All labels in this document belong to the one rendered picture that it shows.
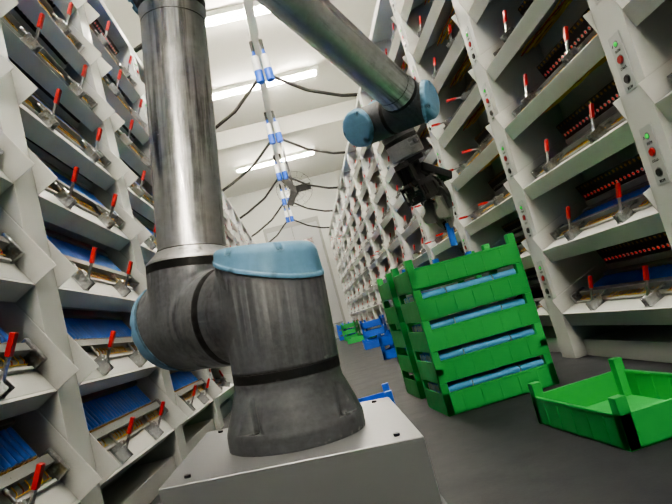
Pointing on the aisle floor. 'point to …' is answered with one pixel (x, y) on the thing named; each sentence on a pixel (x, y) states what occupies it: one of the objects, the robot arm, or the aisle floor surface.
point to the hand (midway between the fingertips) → (448, 223)
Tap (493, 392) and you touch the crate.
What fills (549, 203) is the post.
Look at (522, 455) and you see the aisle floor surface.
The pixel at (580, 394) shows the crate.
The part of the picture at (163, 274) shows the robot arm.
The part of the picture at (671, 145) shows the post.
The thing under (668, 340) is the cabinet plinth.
